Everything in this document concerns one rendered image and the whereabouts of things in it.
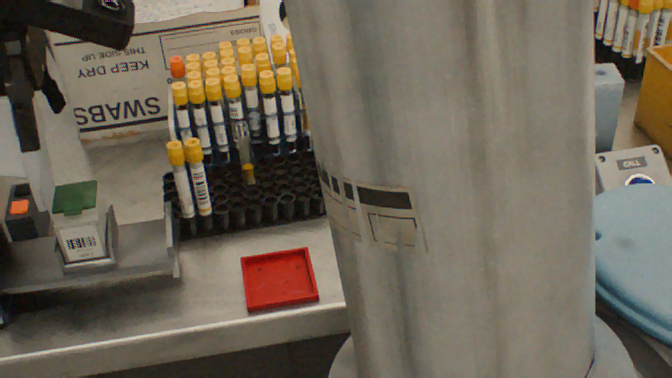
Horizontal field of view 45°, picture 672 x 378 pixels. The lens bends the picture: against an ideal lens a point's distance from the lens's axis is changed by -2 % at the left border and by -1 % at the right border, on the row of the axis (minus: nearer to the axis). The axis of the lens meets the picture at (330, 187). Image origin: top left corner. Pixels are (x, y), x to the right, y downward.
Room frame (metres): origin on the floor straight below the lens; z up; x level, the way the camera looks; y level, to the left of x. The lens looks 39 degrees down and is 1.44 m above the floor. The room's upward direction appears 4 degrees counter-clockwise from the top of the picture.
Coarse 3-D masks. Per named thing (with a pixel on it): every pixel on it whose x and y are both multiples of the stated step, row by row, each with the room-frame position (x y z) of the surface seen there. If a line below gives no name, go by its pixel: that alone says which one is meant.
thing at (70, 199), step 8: (64, 184) 0.60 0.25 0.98; (72, 184) 0.60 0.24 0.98; (80, 184) 0.60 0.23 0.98; (88, 184) 0.60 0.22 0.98; (96, 184) 0.60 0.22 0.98; (56, 192) 0.59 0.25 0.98; (64, 192) 0.59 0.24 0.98; (72, 192) 0.59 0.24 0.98; (80, 192) 0.59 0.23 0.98; (88, 192) 0.59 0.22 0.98; (96, 192) 0.59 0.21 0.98; (56, 200) 0.58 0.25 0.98; (64, 200) 0.58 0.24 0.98; (72, 200) 0.58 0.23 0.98; (80, 200) 0.58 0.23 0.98; (88, 200) 0.58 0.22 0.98; (56, 208) 0.57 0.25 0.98; (64, 208) 0.57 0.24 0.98; (72, 208) 0.57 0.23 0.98; (80, 208) 0.57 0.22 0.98; (88, 208) 0.57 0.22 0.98
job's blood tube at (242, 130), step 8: (240, 120) 0.69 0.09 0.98; (240, 128) 0.68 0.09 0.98; (248, 128) 0.69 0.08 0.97; (240, 136) 0.68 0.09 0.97; (248, 136) 0.68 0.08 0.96; (240, 144) 0.68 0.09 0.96; (248, 144) 0.68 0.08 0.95; (240, 152) 0.68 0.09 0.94; (248, 152) 0.68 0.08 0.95; (248, 160) 0.68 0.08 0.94; (248, 168) 0.68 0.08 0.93; (248, 176) 0.68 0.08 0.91; (248, 184) 0.68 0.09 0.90; (256, 184) 0.69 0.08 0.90
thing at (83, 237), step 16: (96, 208) 0.57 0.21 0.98; (64, 224) 0.56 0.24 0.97; (80, 224) 0.56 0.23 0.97; (96, 224) 0.56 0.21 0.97; (64, 240) 0.56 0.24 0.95; (80, 240) 0.56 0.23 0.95; (96, 240) 0.56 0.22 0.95; (64, 256) 0.56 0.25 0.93; (80, 256) 0.56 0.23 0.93; (96, 256) 0.56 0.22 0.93
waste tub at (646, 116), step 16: (656, 48) 0.79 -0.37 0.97; (656, 64) 0.77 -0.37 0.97; (656, 80) 0.76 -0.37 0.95; (640, 96) 0.78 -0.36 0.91; (656, 96) 0.76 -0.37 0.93; (640, 112) 0.78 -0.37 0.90; (656, 112) 0.75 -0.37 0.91; (640, 128) 0.77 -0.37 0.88; (656, 128) 0.74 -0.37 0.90; (656, 144) 0.74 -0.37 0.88
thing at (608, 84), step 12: (600, 72) 0.74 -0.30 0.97; (612, 72) 0.74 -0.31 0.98; (600, 84) 0.72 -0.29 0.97; (612, 84) 0.72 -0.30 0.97; (600, 96) 0.72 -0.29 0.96; (612, 96) 0.72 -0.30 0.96; (600, 108) 0.72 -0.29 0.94; (612, 108) 0.72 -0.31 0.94; (600, 120) 0.72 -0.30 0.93; (612, 120) 0.72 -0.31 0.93; (600, 132) 0.72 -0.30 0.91; (612, 132) 0.72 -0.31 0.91; (600, 144) 0.72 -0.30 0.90; (612, 144) 0.72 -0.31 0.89
